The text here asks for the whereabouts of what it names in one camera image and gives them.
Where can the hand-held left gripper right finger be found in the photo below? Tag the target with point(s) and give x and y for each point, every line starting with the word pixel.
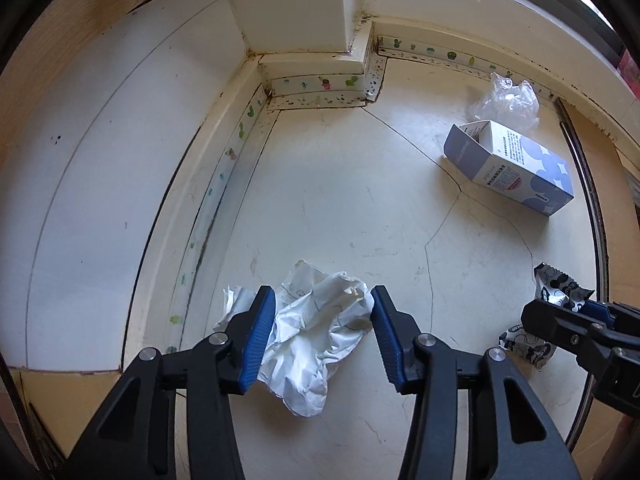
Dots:
pixel 390 340

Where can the white paper wrapper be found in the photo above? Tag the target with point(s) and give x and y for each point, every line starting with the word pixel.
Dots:
pixel 310 350

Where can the pink printed packet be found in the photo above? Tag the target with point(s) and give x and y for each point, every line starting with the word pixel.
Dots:
pixel 631 72

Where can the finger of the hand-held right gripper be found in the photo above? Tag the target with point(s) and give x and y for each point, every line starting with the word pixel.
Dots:
pixel 555 320
pixel 620 315

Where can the white purple carton box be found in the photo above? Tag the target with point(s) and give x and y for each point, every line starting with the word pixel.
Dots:
pixel 525 170

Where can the clear plastic bag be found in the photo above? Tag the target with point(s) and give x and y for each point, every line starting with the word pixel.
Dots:
pixel 505 100

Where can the black white printed wrapper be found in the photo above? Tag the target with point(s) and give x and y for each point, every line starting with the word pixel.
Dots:
pixel 555 285

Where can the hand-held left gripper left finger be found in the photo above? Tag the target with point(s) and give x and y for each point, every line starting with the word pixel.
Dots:
pixel 257 340

